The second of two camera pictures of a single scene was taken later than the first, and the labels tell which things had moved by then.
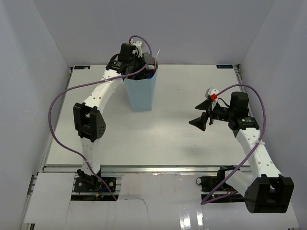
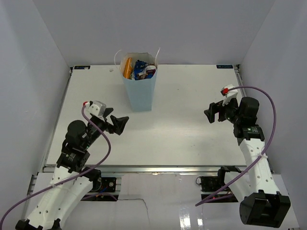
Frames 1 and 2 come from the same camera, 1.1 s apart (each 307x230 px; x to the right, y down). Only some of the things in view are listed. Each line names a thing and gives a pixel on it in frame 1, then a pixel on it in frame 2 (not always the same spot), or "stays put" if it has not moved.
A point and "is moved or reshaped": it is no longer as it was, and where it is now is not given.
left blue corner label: x=82 y=67 stays put
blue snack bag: x=149 y=74 is moved or reshaped
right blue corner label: x=224 y=66 stays put
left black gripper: x=141 y=61 -> x=119 y=123
